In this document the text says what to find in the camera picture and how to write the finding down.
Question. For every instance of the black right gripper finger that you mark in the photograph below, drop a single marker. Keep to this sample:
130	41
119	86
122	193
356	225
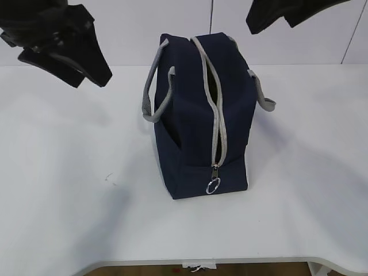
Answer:
306	9
263	13

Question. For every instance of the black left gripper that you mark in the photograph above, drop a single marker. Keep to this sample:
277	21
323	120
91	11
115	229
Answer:
40	24

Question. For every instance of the navy insulated lunch bag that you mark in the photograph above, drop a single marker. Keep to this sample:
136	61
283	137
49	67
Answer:
201	96

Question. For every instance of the white tape under table edge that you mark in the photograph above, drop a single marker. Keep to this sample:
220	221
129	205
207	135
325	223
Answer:
195	266

